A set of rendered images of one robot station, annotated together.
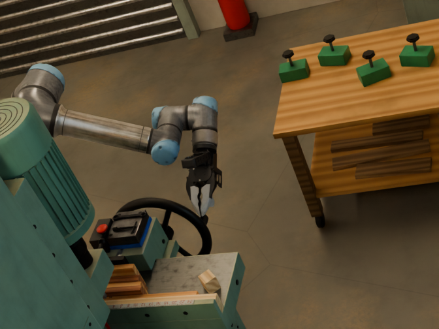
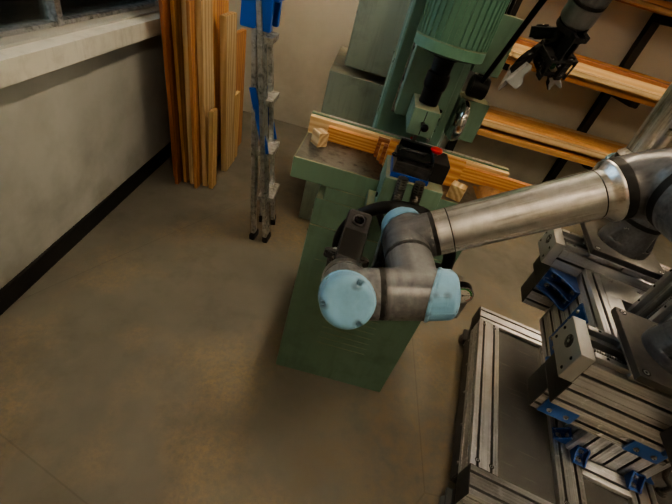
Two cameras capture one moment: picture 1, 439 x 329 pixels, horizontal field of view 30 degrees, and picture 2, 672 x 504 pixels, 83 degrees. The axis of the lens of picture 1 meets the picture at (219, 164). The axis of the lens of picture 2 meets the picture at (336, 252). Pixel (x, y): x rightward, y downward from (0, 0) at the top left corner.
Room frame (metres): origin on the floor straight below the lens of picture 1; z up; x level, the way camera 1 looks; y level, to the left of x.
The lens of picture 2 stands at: (2.38, -0.24, 1.33)
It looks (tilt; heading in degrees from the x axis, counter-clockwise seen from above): 38 degrees down; 150
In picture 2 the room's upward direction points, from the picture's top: 17 degrees clockwise
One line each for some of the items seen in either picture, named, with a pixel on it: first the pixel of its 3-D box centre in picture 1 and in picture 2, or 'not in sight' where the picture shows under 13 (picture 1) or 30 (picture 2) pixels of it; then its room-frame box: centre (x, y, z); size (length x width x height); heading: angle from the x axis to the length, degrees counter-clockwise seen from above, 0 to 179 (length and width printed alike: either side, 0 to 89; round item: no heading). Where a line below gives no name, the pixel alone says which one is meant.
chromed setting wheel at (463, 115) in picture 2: not in sight; (458, 120); (1.46, 0.56, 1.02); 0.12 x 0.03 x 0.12; 153
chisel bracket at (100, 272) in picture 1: (88, 282); (421, 118); (1.50, 0.40, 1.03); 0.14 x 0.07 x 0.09; 153
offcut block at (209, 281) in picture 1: (209, 282); (319, 137); (1.44, 0.14, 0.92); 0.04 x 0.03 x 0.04; 15
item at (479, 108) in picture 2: not in sight; (466, 117); (1.42, 0.61, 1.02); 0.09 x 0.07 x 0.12; 63
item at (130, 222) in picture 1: (119, 229); (420, 163); (1.69, 0.30, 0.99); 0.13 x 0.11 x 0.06; 63
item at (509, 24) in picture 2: not in sight; (494, 44); (1.39, 0.62, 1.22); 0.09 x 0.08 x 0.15; 153
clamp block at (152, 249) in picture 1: (132, 249); (407, 188); (1.69, 0.30, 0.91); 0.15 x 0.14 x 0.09; 63
